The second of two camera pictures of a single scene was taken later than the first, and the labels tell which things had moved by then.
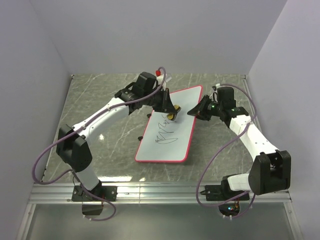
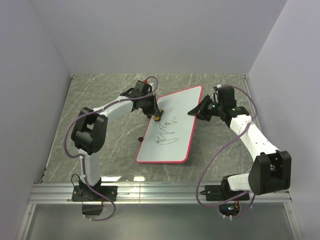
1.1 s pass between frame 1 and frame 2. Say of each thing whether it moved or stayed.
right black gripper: stayed
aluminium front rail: stayed
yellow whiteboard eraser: moved
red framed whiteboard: stayed
